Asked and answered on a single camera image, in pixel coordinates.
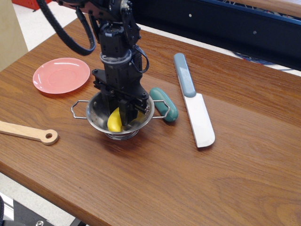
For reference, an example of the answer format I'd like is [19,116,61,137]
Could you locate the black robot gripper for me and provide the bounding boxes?
[92,50,149,125]

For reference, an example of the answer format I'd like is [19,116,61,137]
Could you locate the yellow toy banana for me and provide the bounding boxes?
[107,107,145,133]

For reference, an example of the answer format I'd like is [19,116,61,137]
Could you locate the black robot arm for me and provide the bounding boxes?
[57,0,149,126]

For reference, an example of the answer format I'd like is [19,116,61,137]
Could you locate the small steel colander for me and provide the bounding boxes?
[71,88,176,140]

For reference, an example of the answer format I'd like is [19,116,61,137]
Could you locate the green toy pickle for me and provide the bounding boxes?
[150,87,179,122]

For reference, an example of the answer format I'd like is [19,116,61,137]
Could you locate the pink plastic plate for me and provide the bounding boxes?
[32,57,90,94]

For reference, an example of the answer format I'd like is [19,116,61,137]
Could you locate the beige cabinet side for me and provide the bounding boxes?
[0,0,28,70]

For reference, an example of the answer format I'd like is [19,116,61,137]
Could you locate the red crate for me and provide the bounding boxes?
[12,0,40,10]

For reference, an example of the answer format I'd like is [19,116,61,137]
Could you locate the black metal base with screw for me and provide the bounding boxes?
[0,198,85,226]

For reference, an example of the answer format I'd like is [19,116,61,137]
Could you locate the blue handled white spatula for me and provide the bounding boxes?
[174,53,215,148]

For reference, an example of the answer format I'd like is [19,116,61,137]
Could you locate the wooden spoon handle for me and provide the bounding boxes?
[0,121,59,145]

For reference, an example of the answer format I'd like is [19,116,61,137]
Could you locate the black braided cable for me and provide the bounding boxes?
[35,0,97,57]

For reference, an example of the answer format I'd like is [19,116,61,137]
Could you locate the blue cables behind frame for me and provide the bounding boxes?
[232,51,301,73]

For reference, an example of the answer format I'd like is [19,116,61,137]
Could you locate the dark blue metal frame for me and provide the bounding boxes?
[133,0,301,70]

